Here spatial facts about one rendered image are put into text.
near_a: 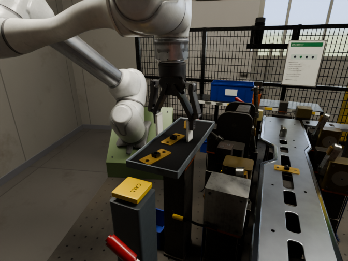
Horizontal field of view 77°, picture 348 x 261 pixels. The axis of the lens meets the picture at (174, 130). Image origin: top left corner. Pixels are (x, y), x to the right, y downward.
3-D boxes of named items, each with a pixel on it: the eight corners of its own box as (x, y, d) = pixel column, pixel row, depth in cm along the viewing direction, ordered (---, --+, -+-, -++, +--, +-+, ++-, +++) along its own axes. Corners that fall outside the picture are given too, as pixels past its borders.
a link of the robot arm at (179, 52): (178, 38, 51) (178, 64, 53) (194, 37, 58) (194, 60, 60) (146, 39, 55) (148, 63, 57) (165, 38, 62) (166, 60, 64)
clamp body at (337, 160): (342, 246, 84) (372, 169, 72) (307, 236, 89) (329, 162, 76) (337, 233, 90) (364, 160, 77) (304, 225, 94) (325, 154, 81)
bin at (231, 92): (251, 103, 157) (254, 85, 152) (209, 100, 165) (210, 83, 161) (251, 98, 171) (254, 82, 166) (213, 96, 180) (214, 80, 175)
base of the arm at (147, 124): (114, 153, 126) (111, 150, 121) (122, 118, 134) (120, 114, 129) (144, 156, 124) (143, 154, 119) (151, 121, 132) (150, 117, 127)
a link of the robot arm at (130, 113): (115, 143, 122) (101, 128, 102) (120, 114, 129) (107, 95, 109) (144, 144, 121) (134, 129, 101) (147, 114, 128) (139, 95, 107)
